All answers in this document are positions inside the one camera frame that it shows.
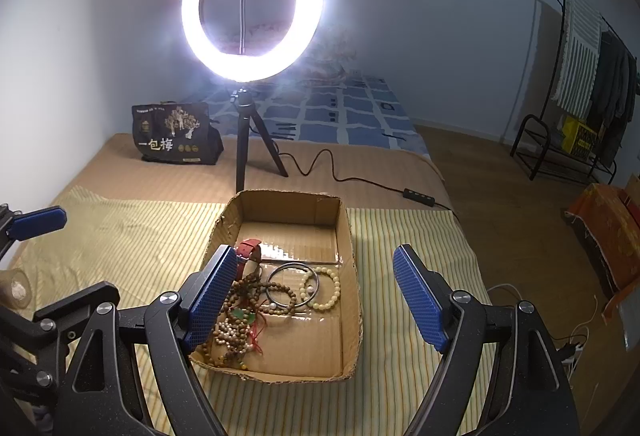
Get yellow striped cloth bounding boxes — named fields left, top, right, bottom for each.
left=10, top=186, right=501, bottom=436

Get dark hanging clothes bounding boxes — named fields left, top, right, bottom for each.
left=585, top=31, right=638, bottom=167

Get black printed snack bag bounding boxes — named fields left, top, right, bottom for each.
left=131, top=101, right=224, bottom=165

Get yellow box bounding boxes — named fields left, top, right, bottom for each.
left=562, top=116, right=598, bottom=159

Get white striped towel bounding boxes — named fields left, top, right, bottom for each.
left=552, top=0, right=603, bottom=117

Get white pearl necklace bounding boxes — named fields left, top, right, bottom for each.
left=215, top=316, right=251, bottom=347

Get floral cushion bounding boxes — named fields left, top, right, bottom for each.
left=300, top=28, right=361, bottom=84

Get orange cloth covered box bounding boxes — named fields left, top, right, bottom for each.
left=567, top=183, right=640, bottom=322

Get black power cable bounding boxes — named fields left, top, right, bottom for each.
left=272, top=151, right=461, bottom=222

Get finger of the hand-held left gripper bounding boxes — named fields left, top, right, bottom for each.
left=0, top=203, right=68, bottom=262
left=0, top=281, right=121, bottom=417

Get pale yellow bead bracelet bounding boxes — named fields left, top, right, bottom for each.
left=300, top=266, right=341, bottom=312

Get black tripod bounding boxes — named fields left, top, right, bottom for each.
left=227, top=87, right=290, bottom=194

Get tan blanket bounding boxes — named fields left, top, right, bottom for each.
left=65, top=132, right=453, bottom=217

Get blue patterned blanket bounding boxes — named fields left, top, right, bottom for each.
left=200, top=73, right=431, bottom=152

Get brown wooden bead necklace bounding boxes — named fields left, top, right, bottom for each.
left=210, top=266, right=308, bottom=372

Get pale translucent cup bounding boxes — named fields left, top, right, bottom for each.
left=0, top=268, right=33, bottom=309

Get black inline cable switch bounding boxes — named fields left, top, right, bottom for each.
left=400, top=187, right=436, bottom=203

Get white charging cables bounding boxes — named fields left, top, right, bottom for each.
left=487, top=283, right=601, bottom=367

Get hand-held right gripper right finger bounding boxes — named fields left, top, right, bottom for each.
left=392, top=243, right=581, bottom=436

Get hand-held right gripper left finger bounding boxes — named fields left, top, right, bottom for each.
left=57, top=243, right=240, bottom=436

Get green jade pendant red cord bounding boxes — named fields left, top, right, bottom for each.
left=230, top=308, right=271, bottom=357

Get red watch strap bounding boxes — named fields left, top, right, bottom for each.
left=235, top=238, right=263, bottom=282

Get black shoe rack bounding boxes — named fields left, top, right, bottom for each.
left=510, top=114, right=618, bottom=184

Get brown cardboard box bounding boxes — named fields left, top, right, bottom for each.
left=189, top=189, right=363, bottom=384

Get white ring light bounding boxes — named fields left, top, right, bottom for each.
left=181, top=0, right=325, bottom=84

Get blue metal bangle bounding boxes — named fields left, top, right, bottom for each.
left=266, top=262, right=315, bottom=309

